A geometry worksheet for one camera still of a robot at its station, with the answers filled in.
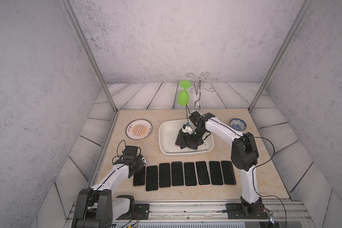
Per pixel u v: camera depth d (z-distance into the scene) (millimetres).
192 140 790
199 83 933
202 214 726
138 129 1078
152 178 848
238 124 1080
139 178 826
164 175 847
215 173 852
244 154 537
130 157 695
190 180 824
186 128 867
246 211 646
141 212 751
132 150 711
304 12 713
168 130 1076
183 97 969
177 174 860
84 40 813
